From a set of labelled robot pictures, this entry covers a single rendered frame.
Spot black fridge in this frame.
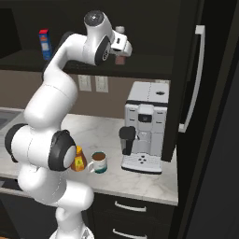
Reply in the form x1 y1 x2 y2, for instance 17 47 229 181
162 0 239 239

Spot white mug with green band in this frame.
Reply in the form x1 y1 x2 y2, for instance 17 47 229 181
86 151 108 175

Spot orange honey bottle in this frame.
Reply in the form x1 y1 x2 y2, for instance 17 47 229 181
70 145 89 173

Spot blue carton with red top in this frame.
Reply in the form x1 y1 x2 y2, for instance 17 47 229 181
38 28 53 62

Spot white coffee machine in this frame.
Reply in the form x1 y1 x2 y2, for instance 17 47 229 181
118 80 171 176

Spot cinnamon bottle with white cap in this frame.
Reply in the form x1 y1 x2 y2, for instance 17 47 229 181
114 25 126 66

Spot grey sink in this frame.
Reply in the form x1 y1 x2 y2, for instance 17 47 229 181
0 108 23 132

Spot black drawer front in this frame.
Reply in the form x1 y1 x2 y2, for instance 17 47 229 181
91 214 173 239
92 191 176 226

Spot silver drawer handle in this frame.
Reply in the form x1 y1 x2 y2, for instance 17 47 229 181
111 228 148 239
113 200 148 214

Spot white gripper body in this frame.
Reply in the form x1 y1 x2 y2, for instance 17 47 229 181
111 34 134 59

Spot black open wall cabinet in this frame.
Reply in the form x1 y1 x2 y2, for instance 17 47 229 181
0 0 200 80

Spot white wall socket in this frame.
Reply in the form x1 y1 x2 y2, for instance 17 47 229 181
77 74 92 92
94 75 109 94

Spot silver fridge handle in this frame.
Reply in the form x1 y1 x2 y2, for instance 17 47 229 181
177 24 206 134

